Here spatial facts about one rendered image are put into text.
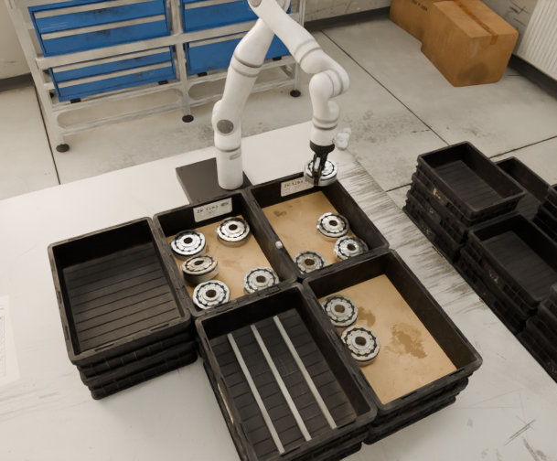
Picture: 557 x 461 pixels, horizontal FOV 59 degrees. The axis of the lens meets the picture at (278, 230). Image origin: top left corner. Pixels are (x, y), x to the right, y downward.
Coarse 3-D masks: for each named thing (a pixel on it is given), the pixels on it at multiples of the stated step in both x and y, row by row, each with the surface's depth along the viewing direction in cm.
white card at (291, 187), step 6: (294, 180) 163; (300, 180) 164; (282, 186) 162; (288, 186) 163; (294, 186) 165; (300, 186) 166; (306, 186) 167; (312, 186) 169; (282, 192) 164; (288, 192) 166; (294, 192) 167
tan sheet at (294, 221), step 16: (320, 192) 172; (272, 208) 166; (288, 208) 166; (304, 208) 166; (320, 208) 166; (272, 224) 161; (288, 224) 161; (304, 224) 161; (288, 240) 156; (304, 240) 156; (320, 240) 157
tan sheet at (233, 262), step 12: (240, 216) 163; (204, 228) 159; (216, 228) 159; (168, 240) 155; (216, 240) 155; (252, 240) 156; (216, 252) 152; (228, 252) 152; (240, 252) 152; (252, 252) 152; (180, 264) 148; (228, 264) 149; (240, 264) 149; (252, 264) 149; (264, 264) 149; (216, 276) 146; (228, 276) 146; (240, 276) 146; (192, 288) 142; (228, 288) 143; (240, 288) 143
